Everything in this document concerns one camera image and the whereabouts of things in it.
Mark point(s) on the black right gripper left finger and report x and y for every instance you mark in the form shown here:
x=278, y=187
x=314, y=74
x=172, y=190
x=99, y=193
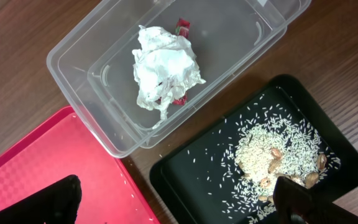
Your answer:
x=56, y=204

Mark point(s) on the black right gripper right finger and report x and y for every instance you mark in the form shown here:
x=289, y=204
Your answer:
x=296, y=204

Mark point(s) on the white paper napkin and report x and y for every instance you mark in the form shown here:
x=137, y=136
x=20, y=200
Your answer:
x=146, y=73

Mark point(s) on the clear plastic waste bin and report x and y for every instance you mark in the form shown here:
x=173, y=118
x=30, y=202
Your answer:
x=93, y=64

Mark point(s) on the pile of rice leftovers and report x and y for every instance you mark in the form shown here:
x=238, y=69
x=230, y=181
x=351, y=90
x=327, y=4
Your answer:
x=233, y=168

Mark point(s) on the red plastic serving tray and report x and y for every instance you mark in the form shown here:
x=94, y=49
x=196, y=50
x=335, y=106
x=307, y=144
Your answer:
x=62, y=146

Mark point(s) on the black rectangular tray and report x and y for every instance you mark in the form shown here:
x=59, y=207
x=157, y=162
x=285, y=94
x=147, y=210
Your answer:
x=165, y=175

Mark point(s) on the red snack wrapper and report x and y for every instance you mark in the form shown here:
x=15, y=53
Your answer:
x=182, y=28

